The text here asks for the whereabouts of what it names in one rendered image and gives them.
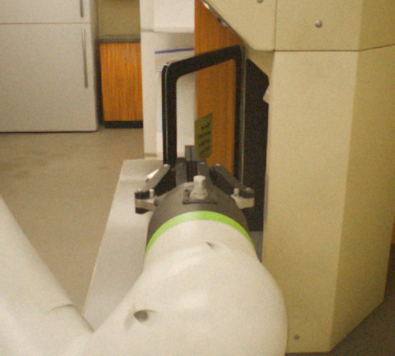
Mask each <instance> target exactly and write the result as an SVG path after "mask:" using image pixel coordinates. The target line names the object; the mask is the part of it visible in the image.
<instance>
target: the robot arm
mask: <svg viewBox="0 0 395 356"><path fill-rule="evenodd" d="M172 181H175V182H176V187H175V188H173V189H172V190H171V191H169V192H168V193H166V191H167V190H168V189H169V187H170V186H171V182H172ZM211 182H212V183H211ZM165 193H166V194H165ZM253 205H254V190H253V189H251V188H249V187H247V186H244V185H242V184H241V183H240V181H239V180H238V179H237V178H235V177H234V176H233V175H232V174H231V173H230V171H229V170H227V168H224V167H223V166H222V165H221V164H214V165H213V168H211V167H208V164H207V160H205V159H204V158H198V154H197V147H195V145H191V146H190V145H184V157H178V158H176V166H175V167H174V168H172V167H171V166H170V165H168V164H164V165H162V166H161V167H160V168H159V169H158V170H157V171H156V173H155V174H154V175H153V177H152V178H151V179H150V180H149V181H148V183H147V184H146V185H145V186H143V187H141V188H138V189H137V190H134V212H135V214H138V215H143V214H145V212H149V211H154V212H153V215H152V216H151V218H150V222H149V226H148V230H147V246H146V254H144V263H143V272H142V273H141V274H140V276H139V278H138V280H137V281H136V283H134V284H133V286H132V287H131V289H130V290H129V291H128V293H127V294H126V296H125V297H124V298H122V300H121V301H120V303H119V304H118V305H117V306H116V308H115V309H114V310H113V312H112V313H111V314H110V315H109V316H108V318H107V319H105V321H104V322H103V323H102V325H101V326H100V327H98V328H97V330H96V331H94V329H93V328H92V327H91V326H90V324H89V323H88V322H87V321H86V319H85V318H84V317H83V316H82V314H81V313H80V312H79V311H78V310H77V309H76V308H75V307H74V305H75V302H74V301H73V299H72V298H71V297H70V295H69V294H67V293H66V291H65V290H64V288H63V287H62V285H61V284H60V283H59V281H58V280H57V279H56V278H55V277H54V275H53V274H52V272H51V271H50V268H49V267H48V266H47V265H46V264H45V263H44V261H43V260H42V257H41V256H40V255H39V253H38V252H37V251H36V250H35V248H34V246H33V245H32V244H31V242H30V241H29V239H28V236H27V235H26V234H25V233H24V232H23V231H22V229H21V226H20V225H19V224H18V222H17V220H16V219H15V217H14V216H13V214H12V213H11V211H10V210H9V208H8V206H7V204H6V203H5V200H4V199H3V197H2V196H0V356H285V351H286V347H287V343H288V337H289V319H288V313H287V308H286V305H285V301H284V297H283V294H282V291H281V290H280V287H279V286H278V284H277V283H276V282H275V280H274V278H273V276H272V274H271V273H270V272H269V271H268V270H267V269H266V268H265V267H264V266H263V265H262V264H261V263H260V261H259V260H258V257H257V256H256V253H255V248H254V246H253V242H252V238H251V235H250V232H249V229H248V224H247V221H245V217H244V215H243V212H245V214H251V212H253ZM75 306H76V305H75Z"/></svg>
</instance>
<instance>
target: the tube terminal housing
mask: <svg viewBox="0 0 395 356"><path fill-rule="evenodd" d="M244 46H245V61H246V60H247V59H250V60H251V61H252V62H253V63H254V64H255V65H256V66H258V67H259V68H260V70H262V71H263V72H264V73H265V74H266V75H267V76H268V78H269V86H270V92H269V112H268V148H267V168H265V173H267V175H268V214H267V215H266V222H265V220H264V225H263V243H262V265H263V266H264V267H265V268H266V269H267V270H268V271H269V272H270V273H271V274H272V276H273V278H274V280H275V282H276V283H277V284H278V286H279V287H280V290H281V291H282V294H283V297H284V301H285V305H286V308H287V313H288V319H289V337H288V343H287V347H286V351H285V353H302V352H330V350H332V349H333V348H334V347H335V346H336V345H337V344H338V343H339V342H340V341H341V340H342V339H343V338H344V337H345V336H346V335H347V334H349V333H350V332H351V331H352V330H353V329H354V327H355V326H356V325H357V324H359V323H360V322H361V321H362V320H364V319H365V318H366V316H367V315H368V314H370V313H371V312H372V311H373V310H374V309H375V308H376V307H377V305H379V304H380V303H382V302H383V298H384V292H385V286H386V278H387V266H388V259H389V253H390V247H391V240H392V233H393V221H394V214H395V0H277V5H276V23H275V49H273V50H272V51H256V50H255V49H253V48H251V47H250V45H247V44H246V43H245V42H244ZM244 104H245V73H244V103H243V131H242V160H241V184H242V161H243V133H244Z"/></svg>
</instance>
